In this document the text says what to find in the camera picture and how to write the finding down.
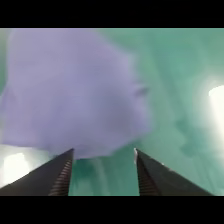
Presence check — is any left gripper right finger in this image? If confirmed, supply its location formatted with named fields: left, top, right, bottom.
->
left=133, top=147, right=213, bottom=197

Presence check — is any purple T-shirt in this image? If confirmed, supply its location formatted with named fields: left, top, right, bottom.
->
left=0, top=28, right=154, bottom=160

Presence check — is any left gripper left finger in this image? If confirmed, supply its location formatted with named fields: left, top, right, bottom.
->
left=0, top=148, right=75, bottom=197

